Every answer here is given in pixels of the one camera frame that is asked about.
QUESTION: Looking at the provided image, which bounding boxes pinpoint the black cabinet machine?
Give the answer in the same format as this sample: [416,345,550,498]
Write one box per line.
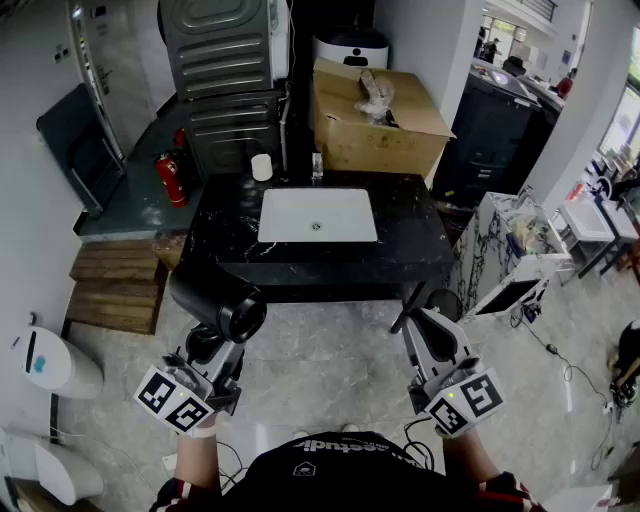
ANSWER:
[431,58,562,207]

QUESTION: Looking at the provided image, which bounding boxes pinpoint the white floor cable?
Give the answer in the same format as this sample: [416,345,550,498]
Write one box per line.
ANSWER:
[48,393,177,482]

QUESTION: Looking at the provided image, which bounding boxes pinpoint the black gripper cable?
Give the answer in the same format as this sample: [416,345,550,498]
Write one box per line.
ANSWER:
[401,416,437,470]

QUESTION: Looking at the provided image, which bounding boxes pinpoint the person's right forearm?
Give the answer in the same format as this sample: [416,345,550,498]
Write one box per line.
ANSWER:
[441,431,502,487]

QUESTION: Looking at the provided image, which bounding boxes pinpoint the white floor fixture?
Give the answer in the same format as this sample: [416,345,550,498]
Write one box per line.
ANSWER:
[0,426,105,507]

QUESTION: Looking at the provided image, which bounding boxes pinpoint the grey metal door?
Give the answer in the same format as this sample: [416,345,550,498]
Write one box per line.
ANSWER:
[66,0,177,162]

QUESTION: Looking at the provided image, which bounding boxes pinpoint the white wall appliance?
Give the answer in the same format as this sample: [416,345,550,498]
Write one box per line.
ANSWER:
[271,0,292,82]

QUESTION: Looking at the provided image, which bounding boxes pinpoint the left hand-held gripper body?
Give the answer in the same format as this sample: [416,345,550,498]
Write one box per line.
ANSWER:
[133,352,243,435]

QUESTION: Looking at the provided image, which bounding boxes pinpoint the black floor device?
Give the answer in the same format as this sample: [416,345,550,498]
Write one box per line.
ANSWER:
[606,319,640,407]

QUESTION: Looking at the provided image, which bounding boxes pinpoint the red fire extinguisher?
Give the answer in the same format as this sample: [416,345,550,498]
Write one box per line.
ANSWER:
[153,150,191,210]

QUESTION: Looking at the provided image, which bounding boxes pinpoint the white cup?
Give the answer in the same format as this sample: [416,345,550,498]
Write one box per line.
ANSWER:
[250,153,273,183]

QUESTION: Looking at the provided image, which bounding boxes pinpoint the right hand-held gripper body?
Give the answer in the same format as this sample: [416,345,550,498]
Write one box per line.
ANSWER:
[407,355,507,438]

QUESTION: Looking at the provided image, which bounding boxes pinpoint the white trash bin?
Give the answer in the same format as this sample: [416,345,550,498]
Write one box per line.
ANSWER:
[8,323,105,401]

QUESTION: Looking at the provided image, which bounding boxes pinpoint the person's black striped-sleeve shirt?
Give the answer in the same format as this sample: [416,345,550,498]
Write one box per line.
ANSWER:
[148,431,547,512]

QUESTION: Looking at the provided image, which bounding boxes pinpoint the wooden pallet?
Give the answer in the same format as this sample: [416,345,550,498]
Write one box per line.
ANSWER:
[64,239,170,336]

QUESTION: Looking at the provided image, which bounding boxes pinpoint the black floor cable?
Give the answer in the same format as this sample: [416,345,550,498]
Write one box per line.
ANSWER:
[509,303,617,472]

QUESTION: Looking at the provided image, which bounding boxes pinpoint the grey drain hose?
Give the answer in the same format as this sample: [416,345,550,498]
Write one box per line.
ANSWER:
[280,78,293,172]

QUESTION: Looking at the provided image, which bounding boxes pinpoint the white and black round appliance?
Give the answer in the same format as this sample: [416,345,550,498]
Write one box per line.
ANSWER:
[313,28,391,71]

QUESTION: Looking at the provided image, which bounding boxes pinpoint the dark grey ribbed laundry machine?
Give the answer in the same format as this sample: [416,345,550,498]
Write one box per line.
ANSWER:
[178,89,287,182]

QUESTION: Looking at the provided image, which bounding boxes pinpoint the plastic-wrapped item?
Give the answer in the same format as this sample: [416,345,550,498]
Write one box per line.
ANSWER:
[353,68,400,127]

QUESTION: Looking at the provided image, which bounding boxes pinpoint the brown cardboard box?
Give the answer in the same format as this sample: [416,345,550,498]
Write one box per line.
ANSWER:
[311,56,457,182]

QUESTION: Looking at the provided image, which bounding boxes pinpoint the white marble cabinet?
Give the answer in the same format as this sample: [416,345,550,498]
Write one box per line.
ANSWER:
[456,188,574,322]

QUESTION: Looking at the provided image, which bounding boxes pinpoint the black round stool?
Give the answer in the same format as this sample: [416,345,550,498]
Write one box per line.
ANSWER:
[424,288,464,322]

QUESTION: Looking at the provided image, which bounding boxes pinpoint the white table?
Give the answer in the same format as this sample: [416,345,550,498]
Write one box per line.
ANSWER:
[556,196,640,277]

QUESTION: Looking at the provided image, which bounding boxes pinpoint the black marble countertop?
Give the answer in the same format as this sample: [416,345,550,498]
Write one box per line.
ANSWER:
[179,171,456,335]

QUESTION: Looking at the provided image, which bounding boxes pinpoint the person's left forearm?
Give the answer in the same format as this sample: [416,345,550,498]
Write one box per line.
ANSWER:
[173,428,222,492]

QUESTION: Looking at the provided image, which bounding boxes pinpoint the dark grey folded panel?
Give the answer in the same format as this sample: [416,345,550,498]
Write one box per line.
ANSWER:
[35,81,128,221]

